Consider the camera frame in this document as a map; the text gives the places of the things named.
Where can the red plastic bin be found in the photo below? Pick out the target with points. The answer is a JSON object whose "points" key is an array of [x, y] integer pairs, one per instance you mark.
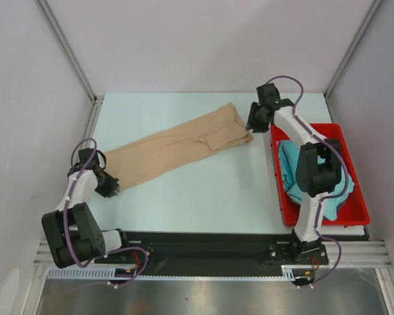
{"points": [[319, 171]]}

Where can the beige t shirt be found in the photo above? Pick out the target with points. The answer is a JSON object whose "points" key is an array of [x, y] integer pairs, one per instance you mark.
{"points": [[152, 156]]}

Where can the aluminium post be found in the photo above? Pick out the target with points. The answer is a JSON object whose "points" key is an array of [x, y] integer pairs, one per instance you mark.
{"points": [[360, 34], [64, 45]]}

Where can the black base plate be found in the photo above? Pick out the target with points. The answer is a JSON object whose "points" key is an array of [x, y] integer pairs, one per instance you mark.
{"points": [[137, 259]]}

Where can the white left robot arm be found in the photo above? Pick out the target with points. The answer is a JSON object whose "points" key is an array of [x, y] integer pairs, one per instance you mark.
{"points": [[78, 216]]}

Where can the left rear aluminium post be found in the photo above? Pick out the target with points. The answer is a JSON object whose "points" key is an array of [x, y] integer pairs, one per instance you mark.
{"points": [[64, 45]]}

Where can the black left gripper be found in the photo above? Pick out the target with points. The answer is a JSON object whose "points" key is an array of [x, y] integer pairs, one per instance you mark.
{"points": [[113, 186]]}

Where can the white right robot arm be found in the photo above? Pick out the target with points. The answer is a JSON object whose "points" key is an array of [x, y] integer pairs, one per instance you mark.
{"points": [[306, 235]]}

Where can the aluminium frame rail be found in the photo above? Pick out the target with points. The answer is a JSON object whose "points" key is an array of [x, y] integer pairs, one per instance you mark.
{"points": [[346, 254]]}

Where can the light blue t shirt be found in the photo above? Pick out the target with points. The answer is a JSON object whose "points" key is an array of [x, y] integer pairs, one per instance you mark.
{"points": [[288, 155]]}

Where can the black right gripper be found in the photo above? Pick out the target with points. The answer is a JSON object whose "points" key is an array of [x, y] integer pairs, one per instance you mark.
{"points": [[251, 125]]}

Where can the right rear aluminium post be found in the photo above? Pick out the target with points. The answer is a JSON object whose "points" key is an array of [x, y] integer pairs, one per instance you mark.
{"points": [[360, 34]]}

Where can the teal t shirt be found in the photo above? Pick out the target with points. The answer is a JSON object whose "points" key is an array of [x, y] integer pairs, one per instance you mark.
{"points": [[332, 205]]}

